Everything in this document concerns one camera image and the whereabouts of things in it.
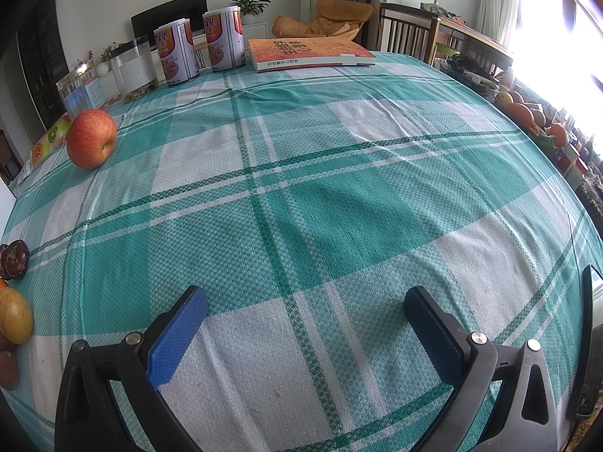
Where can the dark brown water chestnut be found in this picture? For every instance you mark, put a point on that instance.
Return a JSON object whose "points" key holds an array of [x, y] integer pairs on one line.
{"points": [[13, 259]]}

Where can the clear jar with black lid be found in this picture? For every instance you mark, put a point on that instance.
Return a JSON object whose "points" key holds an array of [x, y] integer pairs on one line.
{"points": [[132, 73]]}

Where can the white television cabinet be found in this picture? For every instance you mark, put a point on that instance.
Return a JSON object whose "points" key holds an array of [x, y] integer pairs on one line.
{"points": [[107, 87]]}

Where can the fruit-printed packet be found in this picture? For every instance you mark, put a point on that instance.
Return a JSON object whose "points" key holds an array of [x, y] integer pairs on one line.
{"points": [[47, 141]]}

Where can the small potted plant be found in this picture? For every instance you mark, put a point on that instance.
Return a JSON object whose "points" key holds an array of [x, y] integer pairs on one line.
{"points": [[110, 52]]}

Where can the yellowish fruit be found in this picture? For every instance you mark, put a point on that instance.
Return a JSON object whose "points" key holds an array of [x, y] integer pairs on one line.
{"points": [[504, 98]]}

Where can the red apple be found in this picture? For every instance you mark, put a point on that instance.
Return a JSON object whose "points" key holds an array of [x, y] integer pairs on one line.
{"points": [[92, 139]]}

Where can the orange book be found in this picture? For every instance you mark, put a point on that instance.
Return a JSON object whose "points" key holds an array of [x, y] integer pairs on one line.
{"points": [[306, 54]]}

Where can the black television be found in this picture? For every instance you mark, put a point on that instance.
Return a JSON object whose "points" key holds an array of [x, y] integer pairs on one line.
{"points": [[169, 14]]}

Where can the yellow round fruit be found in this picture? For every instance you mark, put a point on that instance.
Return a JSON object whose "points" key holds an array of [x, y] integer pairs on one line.
{"points": [[14, 315]]}

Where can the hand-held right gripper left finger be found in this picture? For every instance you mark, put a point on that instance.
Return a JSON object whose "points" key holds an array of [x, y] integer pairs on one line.
{"points": [[179, 334]]}

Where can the wooden slatted chair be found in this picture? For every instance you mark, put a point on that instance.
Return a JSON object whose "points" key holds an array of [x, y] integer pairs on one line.
{"points": [[405, 28]]}

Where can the potted green plant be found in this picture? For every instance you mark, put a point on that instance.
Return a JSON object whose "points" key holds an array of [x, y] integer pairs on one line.
{"points": [[247, 4]]}

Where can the coloured boxes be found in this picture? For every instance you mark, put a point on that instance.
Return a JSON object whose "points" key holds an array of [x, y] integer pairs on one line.
{"points": [[574, 165]]}

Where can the purple sweet potato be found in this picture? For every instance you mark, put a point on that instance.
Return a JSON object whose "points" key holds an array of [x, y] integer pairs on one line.
{"points": [[7, 369]]}

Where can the dark bag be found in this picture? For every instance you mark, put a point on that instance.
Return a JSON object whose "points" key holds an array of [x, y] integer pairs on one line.
{"points": [[466, 65]]}

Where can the flower vase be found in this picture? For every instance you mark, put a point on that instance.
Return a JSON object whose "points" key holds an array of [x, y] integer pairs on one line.
{"points": [[87, 59]]}

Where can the orange lounge chair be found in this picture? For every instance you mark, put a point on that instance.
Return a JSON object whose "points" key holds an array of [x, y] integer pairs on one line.
{"points": [[325, 21]]}

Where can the dark wooden chair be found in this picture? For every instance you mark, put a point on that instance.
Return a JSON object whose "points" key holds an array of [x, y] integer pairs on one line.
{"points": [[7, 160]]}

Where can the black glass display cabinet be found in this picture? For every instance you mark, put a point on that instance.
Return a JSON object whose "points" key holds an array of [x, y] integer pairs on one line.
{"points": [[40, 56]]}

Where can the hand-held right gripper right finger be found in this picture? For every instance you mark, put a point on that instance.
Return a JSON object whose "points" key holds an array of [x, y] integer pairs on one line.
{"points": [[433, 339]]}

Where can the glass jar with gold lid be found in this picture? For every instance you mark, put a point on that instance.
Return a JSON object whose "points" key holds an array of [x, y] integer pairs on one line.
{"points": [[80, 89]]}

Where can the large orange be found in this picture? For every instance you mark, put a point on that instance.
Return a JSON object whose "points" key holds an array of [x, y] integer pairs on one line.
{"points": [[559, 134], [520, 114]]}

